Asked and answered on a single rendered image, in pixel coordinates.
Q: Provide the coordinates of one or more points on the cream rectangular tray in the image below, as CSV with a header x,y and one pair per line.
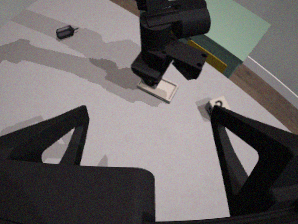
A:
x,y
164,91

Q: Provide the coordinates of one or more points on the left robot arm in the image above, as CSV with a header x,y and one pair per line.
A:
x,y
191,18

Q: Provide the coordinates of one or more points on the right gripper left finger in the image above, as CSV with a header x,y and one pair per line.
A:
x,y
28,144

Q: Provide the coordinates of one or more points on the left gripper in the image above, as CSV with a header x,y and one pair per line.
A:
x,y
140,64

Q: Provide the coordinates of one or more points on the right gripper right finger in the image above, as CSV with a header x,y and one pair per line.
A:
x,y
277,166

